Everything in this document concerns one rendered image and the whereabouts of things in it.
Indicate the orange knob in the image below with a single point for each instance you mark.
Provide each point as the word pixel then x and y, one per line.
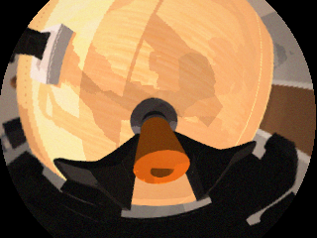
pixel 160 158

